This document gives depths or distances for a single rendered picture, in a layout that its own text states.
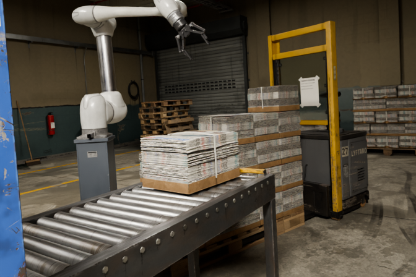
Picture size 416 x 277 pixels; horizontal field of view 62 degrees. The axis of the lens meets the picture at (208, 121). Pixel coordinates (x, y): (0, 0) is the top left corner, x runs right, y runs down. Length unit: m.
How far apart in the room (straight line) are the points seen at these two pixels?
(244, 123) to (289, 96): 0.60
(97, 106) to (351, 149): 2.50
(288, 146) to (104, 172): 1.64
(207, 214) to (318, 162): 2.54
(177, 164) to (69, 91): 8.43
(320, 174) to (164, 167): 2.42
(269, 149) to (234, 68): 7.21
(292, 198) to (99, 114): 1.88
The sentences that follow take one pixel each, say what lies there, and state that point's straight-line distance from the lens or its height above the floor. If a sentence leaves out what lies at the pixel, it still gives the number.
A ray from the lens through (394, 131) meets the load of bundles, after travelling 7.25.
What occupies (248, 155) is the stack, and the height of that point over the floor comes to 0.74.
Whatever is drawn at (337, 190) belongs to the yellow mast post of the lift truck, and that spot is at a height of 0.29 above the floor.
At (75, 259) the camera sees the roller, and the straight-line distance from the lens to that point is 1.03.
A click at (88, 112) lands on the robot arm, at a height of 1.16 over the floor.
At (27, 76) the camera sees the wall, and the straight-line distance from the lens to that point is 9.25.
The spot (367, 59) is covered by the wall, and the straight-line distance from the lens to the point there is 8.95.
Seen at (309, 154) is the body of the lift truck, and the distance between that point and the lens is 3.76.
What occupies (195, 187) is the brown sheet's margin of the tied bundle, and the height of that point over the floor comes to 0.83.
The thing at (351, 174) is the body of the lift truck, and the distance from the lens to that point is 3.75.
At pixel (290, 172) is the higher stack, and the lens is 3.20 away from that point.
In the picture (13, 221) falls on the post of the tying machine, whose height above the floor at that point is 1.02.
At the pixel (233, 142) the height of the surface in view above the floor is 0.98.
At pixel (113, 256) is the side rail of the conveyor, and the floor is 0.80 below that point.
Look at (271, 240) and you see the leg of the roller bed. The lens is 1.85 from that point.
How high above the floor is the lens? 1.17
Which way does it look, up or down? 3 degrees down
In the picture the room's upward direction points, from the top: 3 degrees counter-clockwise
